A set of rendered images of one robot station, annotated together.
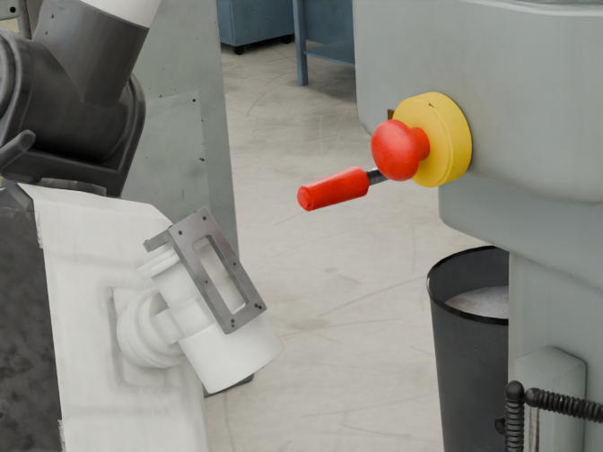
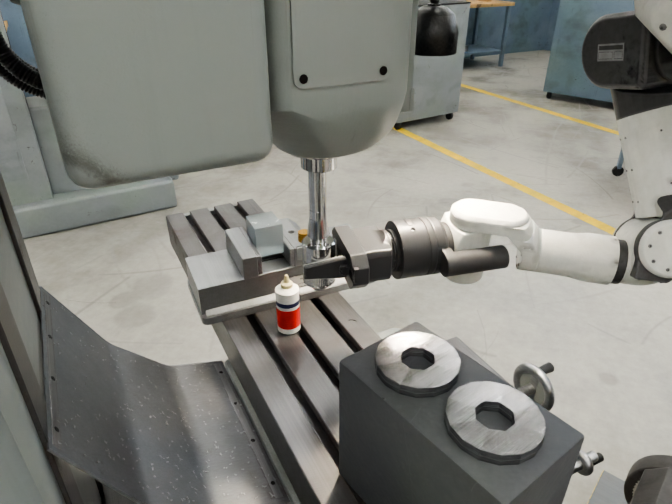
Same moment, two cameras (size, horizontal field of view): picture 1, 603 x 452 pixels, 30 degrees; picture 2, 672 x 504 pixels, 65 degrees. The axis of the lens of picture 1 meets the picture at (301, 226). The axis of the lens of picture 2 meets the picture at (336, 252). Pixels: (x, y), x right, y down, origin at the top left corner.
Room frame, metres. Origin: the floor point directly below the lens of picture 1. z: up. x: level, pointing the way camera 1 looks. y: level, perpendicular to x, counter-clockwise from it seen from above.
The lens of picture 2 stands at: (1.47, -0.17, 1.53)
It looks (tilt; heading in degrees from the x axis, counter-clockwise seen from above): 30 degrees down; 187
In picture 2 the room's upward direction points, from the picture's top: straight up
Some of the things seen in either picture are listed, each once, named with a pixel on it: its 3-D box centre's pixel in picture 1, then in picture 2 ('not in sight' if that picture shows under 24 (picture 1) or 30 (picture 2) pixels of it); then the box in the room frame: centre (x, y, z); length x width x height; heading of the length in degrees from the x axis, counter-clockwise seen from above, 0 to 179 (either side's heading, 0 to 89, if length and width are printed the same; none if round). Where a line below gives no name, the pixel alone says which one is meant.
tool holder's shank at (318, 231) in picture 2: not in sight; (317, 204); (0.83, -0.28, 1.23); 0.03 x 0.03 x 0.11
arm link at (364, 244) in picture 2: not in sight; (380, 253); (0.79, -0.19, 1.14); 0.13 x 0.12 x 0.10; 22
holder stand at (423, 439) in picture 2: not in sight; (443, 453); (1.07, -0.11, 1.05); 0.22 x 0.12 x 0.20; 45
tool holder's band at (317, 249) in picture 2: not in sight; (318, 243); (0.83, -0.28, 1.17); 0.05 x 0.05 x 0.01
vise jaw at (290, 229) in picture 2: not in sight; (293, 240); (0.60, -0.37, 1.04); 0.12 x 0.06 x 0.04; 32
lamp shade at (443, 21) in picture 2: not in sight; (432, 28); (0.67, -0.14, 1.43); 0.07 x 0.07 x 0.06
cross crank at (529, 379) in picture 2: not in sight; (521, 393); (0.54, 0.13, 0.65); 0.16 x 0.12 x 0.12; 124
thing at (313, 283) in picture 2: not in sight; (318, 263); (0.83, -0.28, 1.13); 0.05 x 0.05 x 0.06
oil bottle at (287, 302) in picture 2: not in sight; (287, 302); (0.75, -0.35, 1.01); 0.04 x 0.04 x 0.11
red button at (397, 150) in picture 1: (402, 148); not in sight; (0.68, -0.07, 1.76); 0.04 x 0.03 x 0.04; 34
